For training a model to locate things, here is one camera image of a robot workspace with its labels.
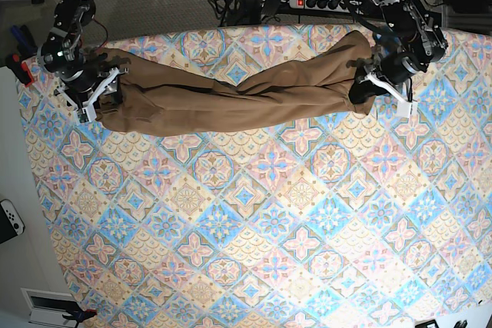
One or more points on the brown t-shirt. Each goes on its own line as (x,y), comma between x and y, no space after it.
(163,101)

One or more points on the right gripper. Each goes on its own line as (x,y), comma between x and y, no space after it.
(90,89)

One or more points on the white power strip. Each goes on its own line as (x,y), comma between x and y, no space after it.
(319,5)

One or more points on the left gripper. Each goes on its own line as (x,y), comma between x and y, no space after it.
(391,75)

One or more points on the patterned tile tablecloth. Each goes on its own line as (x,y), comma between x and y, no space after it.
(346,220)

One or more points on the blue black clamp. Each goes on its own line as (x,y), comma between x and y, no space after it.
(26,44)

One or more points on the game console controller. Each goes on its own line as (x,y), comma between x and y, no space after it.
(11,225)

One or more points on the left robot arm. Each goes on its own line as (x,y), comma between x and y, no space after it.
(421,43)

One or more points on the orange black bottom clamp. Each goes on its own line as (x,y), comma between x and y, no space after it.
(79,316)

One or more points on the red black clamp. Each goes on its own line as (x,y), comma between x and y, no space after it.
(19,69)

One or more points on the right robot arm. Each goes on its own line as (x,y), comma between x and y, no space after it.
(62,51)

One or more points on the white box with window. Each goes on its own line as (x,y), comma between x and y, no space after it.
(48,308)

